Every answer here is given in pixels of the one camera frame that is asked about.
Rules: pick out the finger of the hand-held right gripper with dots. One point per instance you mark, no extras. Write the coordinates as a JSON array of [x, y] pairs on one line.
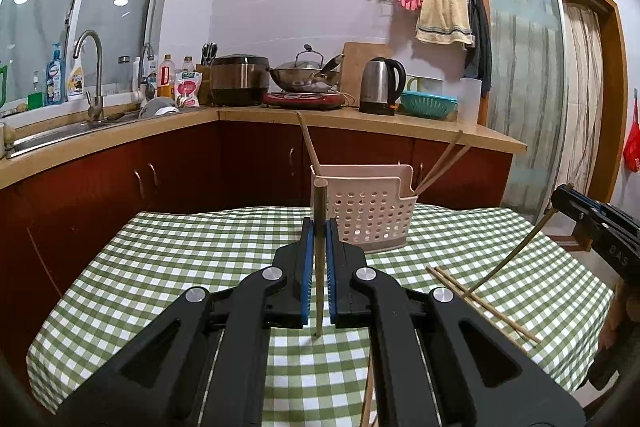
[[567, 192], [575, 217]]

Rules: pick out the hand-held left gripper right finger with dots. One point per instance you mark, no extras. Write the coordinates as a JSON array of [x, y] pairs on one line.
[[333, 287]]

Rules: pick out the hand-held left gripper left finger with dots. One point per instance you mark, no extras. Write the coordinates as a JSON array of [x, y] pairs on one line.
[[308, 287]]

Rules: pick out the wooden chopstick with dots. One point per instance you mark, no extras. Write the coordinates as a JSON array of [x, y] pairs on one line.
[[320, 207], [440, 162], [500, 314], [450, 166], [368, 392], [450, 284], [500, 268], [308, 142]]

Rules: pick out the pink perforated utensil holder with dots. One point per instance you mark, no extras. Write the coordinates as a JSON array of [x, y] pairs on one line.
[[375, 217]]

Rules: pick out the person's right hand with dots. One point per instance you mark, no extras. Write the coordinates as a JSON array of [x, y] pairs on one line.
[[622, 317]]

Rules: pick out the red hanging bag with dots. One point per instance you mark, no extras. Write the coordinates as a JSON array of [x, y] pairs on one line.
[[632, 147]]

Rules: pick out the striped curtain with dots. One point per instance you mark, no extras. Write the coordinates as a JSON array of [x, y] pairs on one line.
[[582, 107]]

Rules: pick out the sliding glass door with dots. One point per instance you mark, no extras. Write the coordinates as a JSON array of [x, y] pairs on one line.
[[525, 82]]

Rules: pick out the white translucent container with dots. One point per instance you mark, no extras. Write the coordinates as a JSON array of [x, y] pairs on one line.
[[470, 102]]

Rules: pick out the red kitchen cabinet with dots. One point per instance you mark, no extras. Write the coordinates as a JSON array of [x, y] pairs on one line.
[[250, 167]]

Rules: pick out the green checked tablecloth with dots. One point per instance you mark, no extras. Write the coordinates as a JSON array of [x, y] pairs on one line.
[[175, 247]]

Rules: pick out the teal plastic colander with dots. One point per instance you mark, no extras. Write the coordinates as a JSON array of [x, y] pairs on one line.
[[427, 104]]

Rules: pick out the dark hanging cloth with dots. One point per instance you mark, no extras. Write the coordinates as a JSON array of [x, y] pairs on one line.
[[480, 47]]

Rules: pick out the beige kitchen countertop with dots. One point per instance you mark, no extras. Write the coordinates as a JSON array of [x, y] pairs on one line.
[[400, 127]]

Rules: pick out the red induction cooker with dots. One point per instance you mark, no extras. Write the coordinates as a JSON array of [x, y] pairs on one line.
[[300, 99]]

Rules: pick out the steel electric kettle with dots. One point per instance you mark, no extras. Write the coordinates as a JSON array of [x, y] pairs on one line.
[[377, 87]]

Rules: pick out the steel wok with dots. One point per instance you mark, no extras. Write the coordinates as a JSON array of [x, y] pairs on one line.
[[295, 79]]

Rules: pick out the dark rice cooker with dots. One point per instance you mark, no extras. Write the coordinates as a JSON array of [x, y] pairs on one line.
[[237, 82]]

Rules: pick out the beige towel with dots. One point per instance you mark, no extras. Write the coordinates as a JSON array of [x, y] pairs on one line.
[[442, 14]]

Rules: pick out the glass wok lid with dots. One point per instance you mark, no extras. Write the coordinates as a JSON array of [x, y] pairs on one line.
[[300, 64]]

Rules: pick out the pink and white packet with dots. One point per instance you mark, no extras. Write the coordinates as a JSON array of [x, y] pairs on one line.
[[187, 89]]

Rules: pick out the white dish by sink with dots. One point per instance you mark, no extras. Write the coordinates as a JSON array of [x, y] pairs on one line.
[[160, 107]]

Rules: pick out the wooden knife block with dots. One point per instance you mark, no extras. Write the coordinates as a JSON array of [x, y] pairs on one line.
[[202, 77]]

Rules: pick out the wooden cutting board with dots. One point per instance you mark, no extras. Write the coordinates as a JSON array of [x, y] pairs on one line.
[[365, 52]]

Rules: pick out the orange oil bottle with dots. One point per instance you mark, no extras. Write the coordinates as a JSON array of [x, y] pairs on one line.
[[165, 77]]

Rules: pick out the small steel faucet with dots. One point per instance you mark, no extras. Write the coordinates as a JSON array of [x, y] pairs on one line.
[[145, 57]]

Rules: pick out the tall curved steel faucet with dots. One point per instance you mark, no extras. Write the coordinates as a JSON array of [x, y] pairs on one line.
[[98, 77]]

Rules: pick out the stainless steel sink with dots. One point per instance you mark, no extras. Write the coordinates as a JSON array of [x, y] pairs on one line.
[[55, 132]]

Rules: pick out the white spray cleaner bottle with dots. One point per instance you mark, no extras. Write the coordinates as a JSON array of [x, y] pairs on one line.
[[76, 82]]

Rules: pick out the blue dish soap bottle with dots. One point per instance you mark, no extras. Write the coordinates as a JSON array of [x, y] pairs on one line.
[[55, 82]]

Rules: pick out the small green bottle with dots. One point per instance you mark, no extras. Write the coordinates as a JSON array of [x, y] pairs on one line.
[[36, 99]]

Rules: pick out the aluminium sliding window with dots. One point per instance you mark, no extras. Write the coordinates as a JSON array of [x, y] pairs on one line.
[[125, 7]]

